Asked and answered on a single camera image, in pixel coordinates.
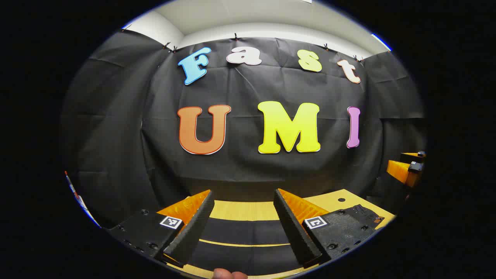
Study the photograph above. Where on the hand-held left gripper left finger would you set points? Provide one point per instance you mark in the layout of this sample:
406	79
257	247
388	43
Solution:
190	236

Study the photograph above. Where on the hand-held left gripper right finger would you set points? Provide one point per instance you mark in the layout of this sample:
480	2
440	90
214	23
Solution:
296	232

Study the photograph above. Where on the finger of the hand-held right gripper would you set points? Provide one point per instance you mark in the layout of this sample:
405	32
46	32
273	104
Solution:
397	170
410	155

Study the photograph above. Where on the dark jeans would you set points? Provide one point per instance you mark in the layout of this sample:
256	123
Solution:
244	231

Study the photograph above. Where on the black backdrop cloth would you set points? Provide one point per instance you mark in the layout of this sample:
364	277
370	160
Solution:
248	166

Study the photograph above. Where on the white printed banner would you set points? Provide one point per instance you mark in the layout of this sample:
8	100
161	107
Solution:
79	199

